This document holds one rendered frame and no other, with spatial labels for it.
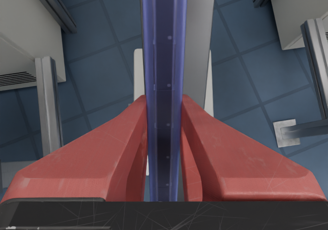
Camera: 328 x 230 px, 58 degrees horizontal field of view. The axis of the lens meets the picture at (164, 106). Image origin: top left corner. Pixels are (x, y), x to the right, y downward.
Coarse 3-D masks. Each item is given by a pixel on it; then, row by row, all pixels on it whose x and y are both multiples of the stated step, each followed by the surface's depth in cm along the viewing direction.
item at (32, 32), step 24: (0, 0) 62; (24, 0) 74; (0, 24) 60; (24, 24) 72; (48, 24) 90; (0, 48) 66; (24, 48) 70; (48, 48) 87; (0, 72) 82; (24, 72) 84
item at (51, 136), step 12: (36, 60) 75; (48, 60) 75; (36, 72) 74; (48, 72) 74; (48, 84) 74; (48, 96) 74; (48, 108) 73; (48, 120) 74; (60, 120) 76; (48, 132) 73; (60, 132) 75; (48, 144) 72; (60, 144) 73; (0, 168) 44; (0, 180) 44; (0, 192) 43
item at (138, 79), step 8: (136, 56) 23; (136, 64) 22; (208, 64) 23; (136, 72) 22; (208, 72) 22; (136, 80) 22; (208, 80) 22; (136, 88) 22; (208, 88) 22; (136, 96) 22; (208, 96) 22; (128, 104) 105; (208, 104) 22; (208, 112) 22
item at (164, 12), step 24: (144, 0) 9; (168, 0) 9; (144, 24) 10; (168, 24) 9; (144, 48) 10; (168, 48) 10; (168, 72) 11; (168, 96) 11; (168, 120) 12; (168, 144) 13; (168, 168) 14; (168, 192) 14
